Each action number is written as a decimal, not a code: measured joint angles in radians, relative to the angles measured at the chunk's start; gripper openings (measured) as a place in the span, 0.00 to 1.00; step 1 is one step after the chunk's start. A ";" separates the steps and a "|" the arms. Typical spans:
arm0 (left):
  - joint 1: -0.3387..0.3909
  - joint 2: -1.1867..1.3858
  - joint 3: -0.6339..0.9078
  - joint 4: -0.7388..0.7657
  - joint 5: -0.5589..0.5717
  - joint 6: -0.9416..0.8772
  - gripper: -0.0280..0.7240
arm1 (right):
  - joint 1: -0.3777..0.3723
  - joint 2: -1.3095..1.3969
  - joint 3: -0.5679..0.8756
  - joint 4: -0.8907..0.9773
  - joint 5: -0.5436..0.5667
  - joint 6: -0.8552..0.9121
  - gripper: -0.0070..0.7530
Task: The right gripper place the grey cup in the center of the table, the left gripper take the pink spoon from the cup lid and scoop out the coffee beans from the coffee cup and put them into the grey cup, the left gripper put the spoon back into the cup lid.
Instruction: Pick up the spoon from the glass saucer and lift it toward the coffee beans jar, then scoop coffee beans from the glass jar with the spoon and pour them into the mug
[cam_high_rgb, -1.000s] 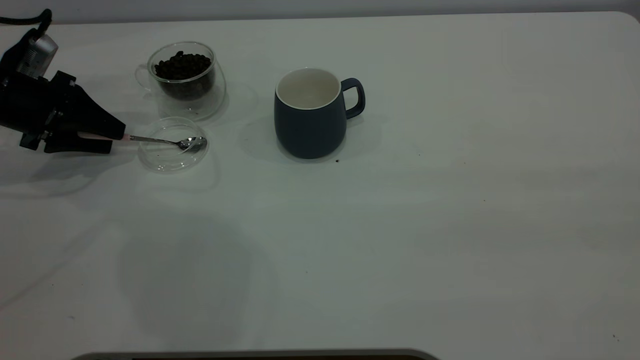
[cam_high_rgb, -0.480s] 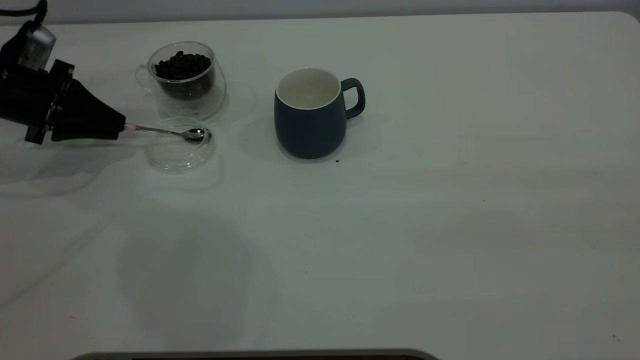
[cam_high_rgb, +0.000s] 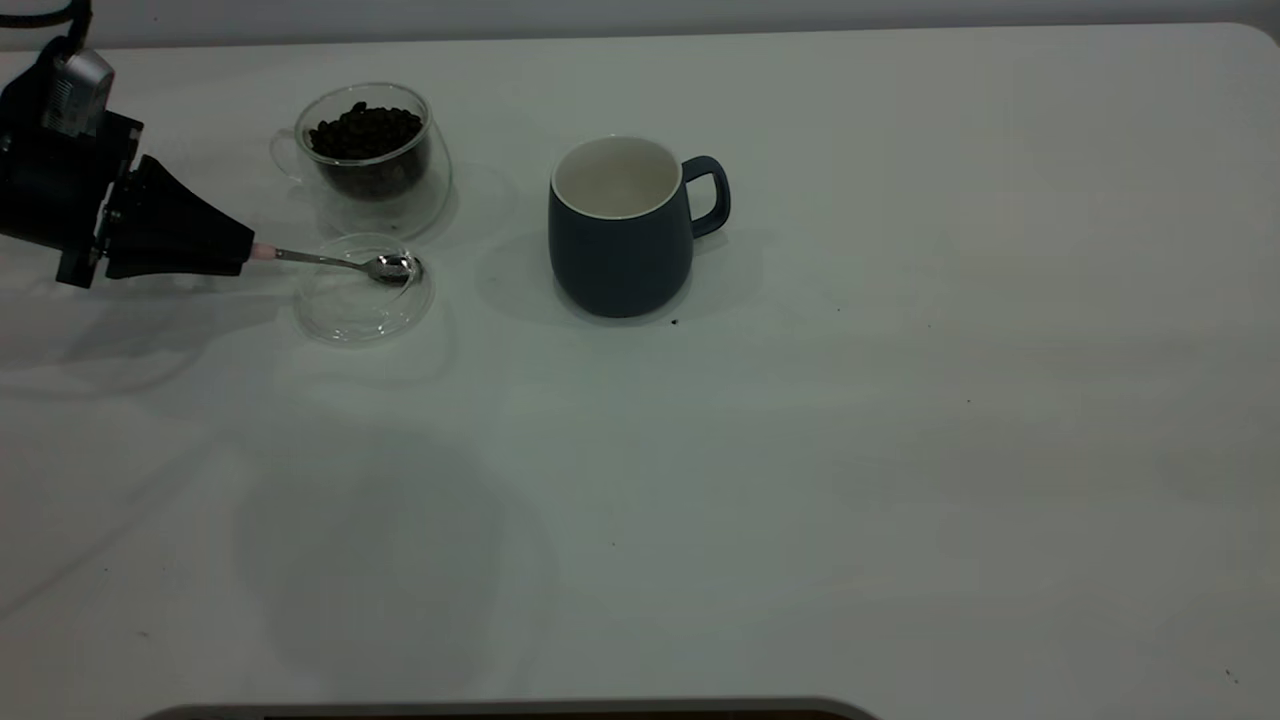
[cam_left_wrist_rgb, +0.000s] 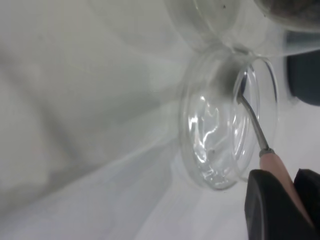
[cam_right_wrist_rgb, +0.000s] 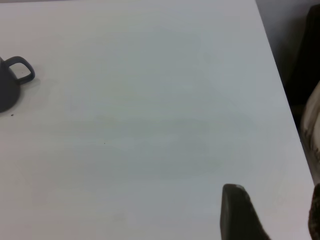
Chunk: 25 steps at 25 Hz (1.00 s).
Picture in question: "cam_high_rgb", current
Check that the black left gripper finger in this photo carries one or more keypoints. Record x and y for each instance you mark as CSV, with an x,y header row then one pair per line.
x,y
160,255
165,205

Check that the pile of coffee beans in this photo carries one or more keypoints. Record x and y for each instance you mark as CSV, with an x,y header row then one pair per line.
x,y
365,135

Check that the clear glass cup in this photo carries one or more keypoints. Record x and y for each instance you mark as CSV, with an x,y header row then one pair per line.
x,y
400,205

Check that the small clear glass dish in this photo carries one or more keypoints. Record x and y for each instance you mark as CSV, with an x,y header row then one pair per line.
x,y
350,315

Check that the dark grey ceramic mug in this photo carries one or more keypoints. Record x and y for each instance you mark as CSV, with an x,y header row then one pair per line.
x,y
615,260

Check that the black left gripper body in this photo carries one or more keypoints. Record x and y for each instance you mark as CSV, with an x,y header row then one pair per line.
x,y
50,190

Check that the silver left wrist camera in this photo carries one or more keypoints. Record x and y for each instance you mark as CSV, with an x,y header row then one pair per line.
x,y
80,95

